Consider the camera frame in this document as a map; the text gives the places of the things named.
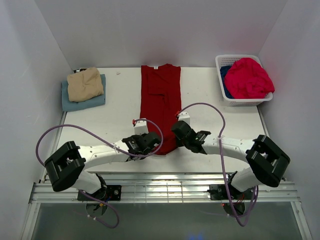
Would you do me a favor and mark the dark red t shirt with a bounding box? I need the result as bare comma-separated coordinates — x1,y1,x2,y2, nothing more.
140,64,182,155

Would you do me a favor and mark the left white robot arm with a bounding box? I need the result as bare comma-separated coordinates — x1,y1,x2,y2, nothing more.
44,132,161,200

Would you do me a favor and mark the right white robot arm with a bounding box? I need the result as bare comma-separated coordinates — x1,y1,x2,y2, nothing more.
171,120,291,199

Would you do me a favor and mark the dark blue t shirt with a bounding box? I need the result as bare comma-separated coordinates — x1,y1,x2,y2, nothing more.
220,65,234,99

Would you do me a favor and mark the folded beige t shirt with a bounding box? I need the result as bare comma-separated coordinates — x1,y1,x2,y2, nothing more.
67,67,104,103

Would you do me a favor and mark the pink crumpled t shirt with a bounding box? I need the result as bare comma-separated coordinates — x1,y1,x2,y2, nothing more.
224,57,275,99

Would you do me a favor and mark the white plastic basket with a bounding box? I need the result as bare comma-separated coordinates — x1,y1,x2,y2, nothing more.
215,54,273,107

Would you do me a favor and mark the folded light blue t shirt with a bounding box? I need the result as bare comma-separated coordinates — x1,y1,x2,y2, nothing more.
61,74,106,112

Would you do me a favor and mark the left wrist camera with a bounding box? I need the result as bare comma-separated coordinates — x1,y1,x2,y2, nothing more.
132,118,149,136

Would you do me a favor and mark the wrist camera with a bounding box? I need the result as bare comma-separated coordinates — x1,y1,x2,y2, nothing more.
132,118,149,136
175,111,191,125

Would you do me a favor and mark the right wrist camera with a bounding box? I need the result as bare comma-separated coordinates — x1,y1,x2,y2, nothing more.
175,111,191,125

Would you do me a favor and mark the aluminium rail frame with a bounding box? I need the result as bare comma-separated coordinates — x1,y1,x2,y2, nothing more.
19,109,313,240

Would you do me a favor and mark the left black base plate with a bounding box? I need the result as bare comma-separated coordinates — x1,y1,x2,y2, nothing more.
88,185,122,202

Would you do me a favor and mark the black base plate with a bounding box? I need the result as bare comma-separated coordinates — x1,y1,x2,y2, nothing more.
88,185,122,202
207,184,255,201

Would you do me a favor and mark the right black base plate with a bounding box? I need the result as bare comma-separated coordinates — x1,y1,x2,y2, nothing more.
207,184,255,201

